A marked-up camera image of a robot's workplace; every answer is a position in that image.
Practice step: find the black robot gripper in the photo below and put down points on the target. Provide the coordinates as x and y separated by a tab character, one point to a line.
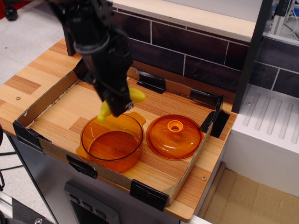
108	60

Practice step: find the yellow plastic banana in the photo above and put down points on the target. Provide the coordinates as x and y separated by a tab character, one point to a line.
136	95

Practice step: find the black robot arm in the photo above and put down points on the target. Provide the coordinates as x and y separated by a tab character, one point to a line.
86	21

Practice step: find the orange transparent pot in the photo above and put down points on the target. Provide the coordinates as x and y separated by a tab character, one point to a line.
115	144

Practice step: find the orange transparent pot lid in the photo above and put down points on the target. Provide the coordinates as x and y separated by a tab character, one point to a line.
174	137

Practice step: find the cardboard fence with black tape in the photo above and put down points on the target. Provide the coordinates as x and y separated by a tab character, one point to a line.
149	152

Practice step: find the grey toy oven front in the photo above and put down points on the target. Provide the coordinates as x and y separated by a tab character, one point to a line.
89	210

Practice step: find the black chair caster wheel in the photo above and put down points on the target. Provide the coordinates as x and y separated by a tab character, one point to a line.
10	13

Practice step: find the light wooden shelf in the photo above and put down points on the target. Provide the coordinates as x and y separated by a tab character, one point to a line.
202	20

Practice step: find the white toy sink drainboard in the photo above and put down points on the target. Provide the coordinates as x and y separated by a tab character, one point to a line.
263	144

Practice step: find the dark shelf post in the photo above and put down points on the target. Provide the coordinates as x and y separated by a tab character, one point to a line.
257	37

